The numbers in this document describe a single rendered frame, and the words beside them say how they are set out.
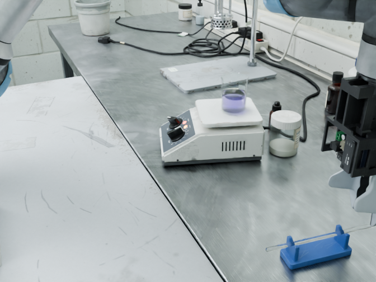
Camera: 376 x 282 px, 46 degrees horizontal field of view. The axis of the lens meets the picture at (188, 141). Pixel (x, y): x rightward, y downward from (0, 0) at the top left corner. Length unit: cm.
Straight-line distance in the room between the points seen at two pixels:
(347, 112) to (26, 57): 286
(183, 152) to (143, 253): 25
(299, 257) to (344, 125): 20
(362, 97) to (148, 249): 37
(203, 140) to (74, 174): 25
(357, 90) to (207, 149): 38
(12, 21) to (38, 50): 248
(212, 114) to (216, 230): 26
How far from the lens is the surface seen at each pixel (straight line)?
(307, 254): 67
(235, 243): 68
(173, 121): 90
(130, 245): 68
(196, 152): 85
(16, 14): 78
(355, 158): 56
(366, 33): 55
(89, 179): 84
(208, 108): 89
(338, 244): 70
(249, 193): 79
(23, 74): 330
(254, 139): 85
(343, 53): 128
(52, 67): 331
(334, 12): 54
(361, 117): 58
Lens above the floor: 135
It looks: 28 degrees down
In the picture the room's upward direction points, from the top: 1 degrees counter-clockwise
